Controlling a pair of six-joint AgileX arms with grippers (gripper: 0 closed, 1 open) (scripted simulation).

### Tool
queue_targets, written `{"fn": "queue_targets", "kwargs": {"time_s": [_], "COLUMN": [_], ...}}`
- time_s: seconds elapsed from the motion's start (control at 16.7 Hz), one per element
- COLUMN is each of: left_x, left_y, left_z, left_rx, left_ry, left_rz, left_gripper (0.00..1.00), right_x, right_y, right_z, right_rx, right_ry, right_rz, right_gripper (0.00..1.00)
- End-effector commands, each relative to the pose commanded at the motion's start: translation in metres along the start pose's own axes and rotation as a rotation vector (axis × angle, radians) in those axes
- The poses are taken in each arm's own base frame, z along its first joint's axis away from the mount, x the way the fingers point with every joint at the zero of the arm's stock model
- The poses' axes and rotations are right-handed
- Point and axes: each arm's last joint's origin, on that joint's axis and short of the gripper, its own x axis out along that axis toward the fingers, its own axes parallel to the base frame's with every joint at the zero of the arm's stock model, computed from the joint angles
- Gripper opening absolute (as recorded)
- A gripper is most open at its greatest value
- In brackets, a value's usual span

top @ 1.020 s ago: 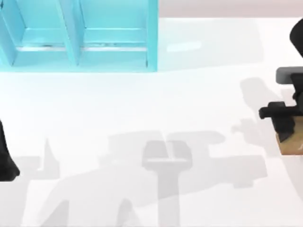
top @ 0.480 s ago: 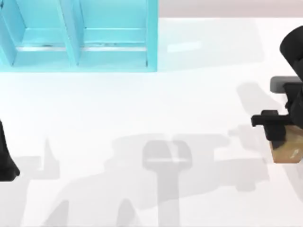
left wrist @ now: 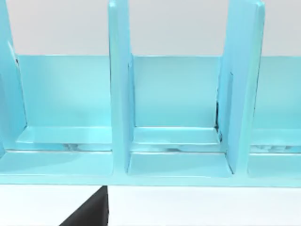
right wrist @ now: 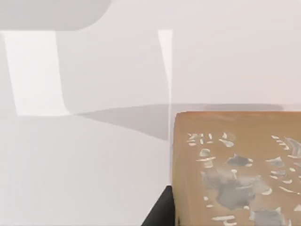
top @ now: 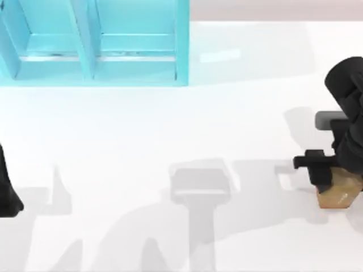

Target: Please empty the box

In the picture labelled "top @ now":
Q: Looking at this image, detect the light blue rack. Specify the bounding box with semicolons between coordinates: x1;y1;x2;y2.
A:
0;0;190;87

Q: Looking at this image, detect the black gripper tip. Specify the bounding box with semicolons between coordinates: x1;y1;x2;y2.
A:
0;144;25;219

